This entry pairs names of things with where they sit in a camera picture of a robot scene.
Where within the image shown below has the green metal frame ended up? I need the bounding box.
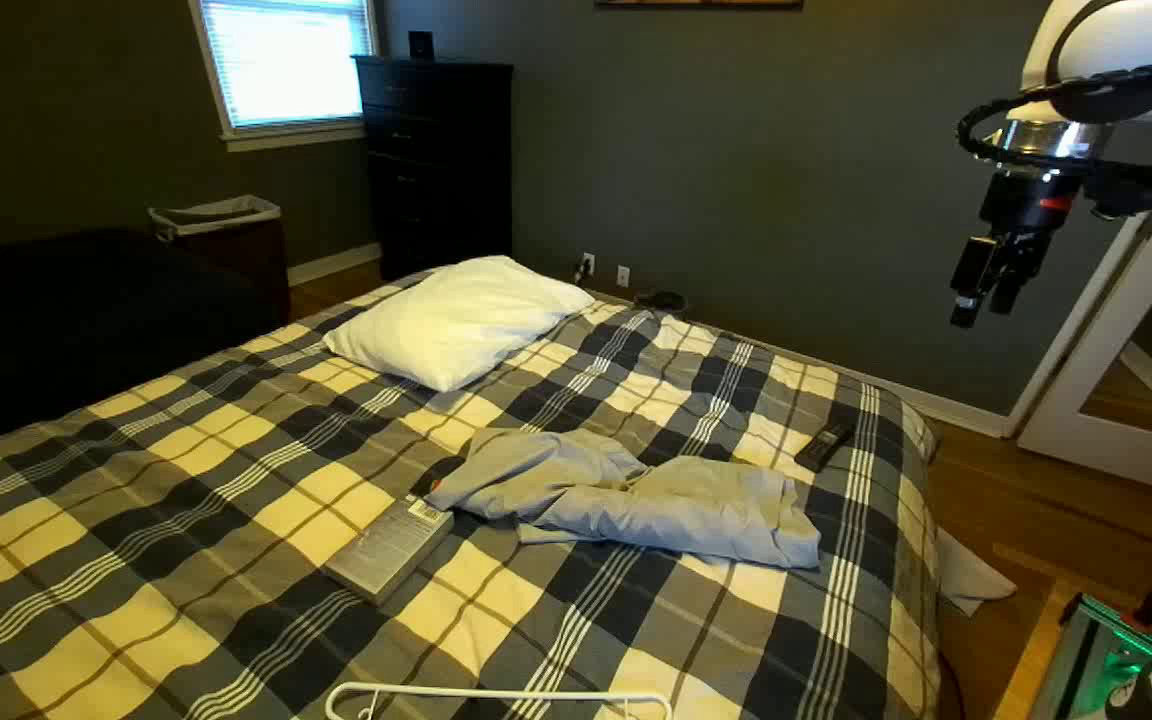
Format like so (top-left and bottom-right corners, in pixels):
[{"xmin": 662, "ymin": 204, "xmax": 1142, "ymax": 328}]
[{"xmin": 1031, "ymin": 584, "xmax": 1152, "ymax": 720}]

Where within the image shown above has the black dresser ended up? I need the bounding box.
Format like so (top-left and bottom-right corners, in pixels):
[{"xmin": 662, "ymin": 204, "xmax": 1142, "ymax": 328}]
[{"xmin": 350, "ymin": 50, "xmax": 521, "ymax": 282}]

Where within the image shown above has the black remote control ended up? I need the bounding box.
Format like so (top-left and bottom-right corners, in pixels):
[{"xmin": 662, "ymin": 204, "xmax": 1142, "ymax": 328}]
[{"xmin": 792, "ymin": 411, "xmax": 863, "ymax": 470}]

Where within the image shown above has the grey book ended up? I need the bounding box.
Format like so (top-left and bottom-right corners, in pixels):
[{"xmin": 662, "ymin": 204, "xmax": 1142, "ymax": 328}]
[{"xmin": 323, "ymin": 493, "xmax": 454, "ymax": 602}]

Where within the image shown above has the wooden board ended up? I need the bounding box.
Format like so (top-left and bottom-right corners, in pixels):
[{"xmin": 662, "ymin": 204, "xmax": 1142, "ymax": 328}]
[{"xmin": 991, "ymin": 573, "xmax": 1089, "ymax": 720}]

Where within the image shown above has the bright window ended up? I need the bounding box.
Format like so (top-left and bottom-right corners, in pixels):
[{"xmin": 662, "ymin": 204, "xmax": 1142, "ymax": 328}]
[{"xmin": 186, "ymin": 0, "xmax": 382, "ymax": 153}]

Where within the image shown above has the light blue cloth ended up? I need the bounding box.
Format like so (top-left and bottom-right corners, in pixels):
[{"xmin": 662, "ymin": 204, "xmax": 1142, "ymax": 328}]
[{"xmin": 422, "ymin": 421, "xmax": 829, "ymax": 573}]

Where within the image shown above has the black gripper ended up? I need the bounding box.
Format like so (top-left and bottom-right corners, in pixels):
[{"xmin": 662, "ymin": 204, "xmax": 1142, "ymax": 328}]
[{"xmin": 946, "ymin": 169, "xmax": 1085, "ymax": 331}]

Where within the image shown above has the white door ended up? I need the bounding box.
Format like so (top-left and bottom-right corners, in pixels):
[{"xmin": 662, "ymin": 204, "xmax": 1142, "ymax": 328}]
[{"xmin": 1006, "ymin": 117, "xmax": 1152, "ymax": 503}]

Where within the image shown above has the white hanging bed sheet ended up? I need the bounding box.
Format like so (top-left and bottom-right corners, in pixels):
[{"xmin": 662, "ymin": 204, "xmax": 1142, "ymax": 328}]
[{"xmin": 930, "ymin": 522, "xmax": 1018, "ymax": 621}]

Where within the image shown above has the white plastic clothes hanger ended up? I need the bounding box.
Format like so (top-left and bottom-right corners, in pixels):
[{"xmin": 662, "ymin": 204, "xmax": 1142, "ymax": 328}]
[{"xmin": 323, "ymin": 680, "xmax": 676, "ymax": 720}]

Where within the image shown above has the white pillow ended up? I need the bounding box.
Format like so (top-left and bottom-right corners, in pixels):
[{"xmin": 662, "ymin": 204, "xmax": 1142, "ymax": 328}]
[{"xmin": 320, "ymin": 251, "xmax": 601, "ymax": 395}]

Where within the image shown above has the dark laundry hamper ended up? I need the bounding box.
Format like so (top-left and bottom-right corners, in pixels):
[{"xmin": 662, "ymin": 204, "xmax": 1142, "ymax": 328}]
[{"xmin": 145, "ymin": 192, "xmax": 292, "ymax": 323}]

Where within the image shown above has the plaid covered bed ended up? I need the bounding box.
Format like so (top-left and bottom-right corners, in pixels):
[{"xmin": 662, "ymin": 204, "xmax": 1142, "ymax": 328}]
[{"xmin": 0, "ymin": 254, "xmax": 946, "ymax": 720}]

